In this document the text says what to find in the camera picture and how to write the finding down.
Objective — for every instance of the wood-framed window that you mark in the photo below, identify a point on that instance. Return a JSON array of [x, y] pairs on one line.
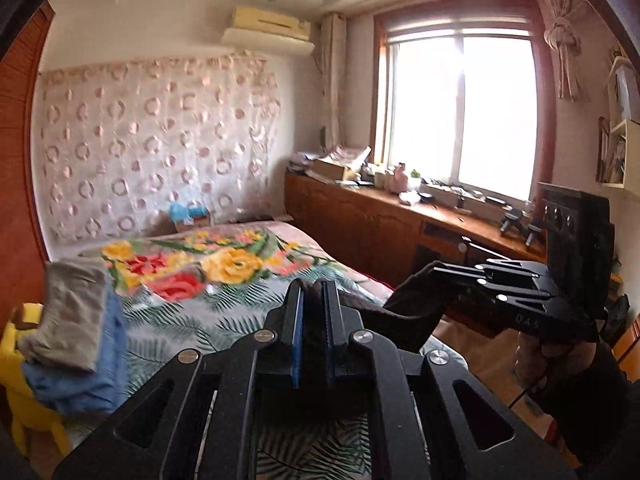
[[475, 110]]

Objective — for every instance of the wooden slatted wardrobe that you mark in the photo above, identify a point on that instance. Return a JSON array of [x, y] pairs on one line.
[[20, 160]]

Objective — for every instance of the small printed cardboard box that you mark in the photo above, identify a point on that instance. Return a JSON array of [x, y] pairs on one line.
[[197, 222]]

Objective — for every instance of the white wall shelf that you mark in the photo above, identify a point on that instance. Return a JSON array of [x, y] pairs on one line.
[[620, 130]]

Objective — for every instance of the cardboard box with papers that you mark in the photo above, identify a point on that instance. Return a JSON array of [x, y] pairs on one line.
[[332, 170]]

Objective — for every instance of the long wooden cabinet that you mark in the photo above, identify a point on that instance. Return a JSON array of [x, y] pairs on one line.
[[360, 220]]

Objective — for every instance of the person's right hand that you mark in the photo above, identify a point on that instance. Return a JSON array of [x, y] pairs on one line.
[[537, 357]]

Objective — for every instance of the tied patterned window curtain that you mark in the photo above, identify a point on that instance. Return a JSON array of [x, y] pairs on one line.
[[565, 45]]

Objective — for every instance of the person's right forearm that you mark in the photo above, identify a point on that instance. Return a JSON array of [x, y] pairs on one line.
[[595, 400]]

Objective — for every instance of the white wall air conditioner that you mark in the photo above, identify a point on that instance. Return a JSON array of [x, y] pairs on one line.
[[270, 35]]

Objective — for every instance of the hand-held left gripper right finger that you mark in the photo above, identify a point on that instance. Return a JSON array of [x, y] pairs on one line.
[[395, 375]]

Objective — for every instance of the floral blanket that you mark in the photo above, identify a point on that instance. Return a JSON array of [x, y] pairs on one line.
[[225, 255]]

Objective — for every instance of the small white container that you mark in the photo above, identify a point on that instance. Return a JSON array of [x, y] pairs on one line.
[[410, 198]]

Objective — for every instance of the hanging patterned window curtain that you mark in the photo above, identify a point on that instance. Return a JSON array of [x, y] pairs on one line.
[[332, 80]]

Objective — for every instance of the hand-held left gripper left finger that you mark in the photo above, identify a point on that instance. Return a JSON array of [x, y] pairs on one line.
[[235, 370]]

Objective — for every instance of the small green plant pot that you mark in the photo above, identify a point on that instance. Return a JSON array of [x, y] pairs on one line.
[[415, 176]]

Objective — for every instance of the black pants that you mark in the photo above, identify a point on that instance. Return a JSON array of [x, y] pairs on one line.
[[400, 320]]

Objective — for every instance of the circle-patterned sheer wall curtain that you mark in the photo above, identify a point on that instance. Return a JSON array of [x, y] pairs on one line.
[[150, 150]]

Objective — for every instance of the folded blue jeans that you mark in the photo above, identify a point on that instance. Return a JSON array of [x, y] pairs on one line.
[[75, 385]]

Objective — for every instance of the small black stand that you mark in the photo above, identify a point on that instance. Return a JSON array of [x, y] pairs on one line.
[[512, 222], [533, 235]]

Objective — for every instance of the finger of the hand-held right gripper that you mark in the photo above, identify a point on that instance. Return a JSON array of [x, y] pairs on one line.
[[495, 287], [510, 267]]

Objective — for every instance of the yellow plastic chair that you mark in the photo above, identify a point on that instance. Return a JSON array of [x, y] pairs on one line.
[[27, 410]]

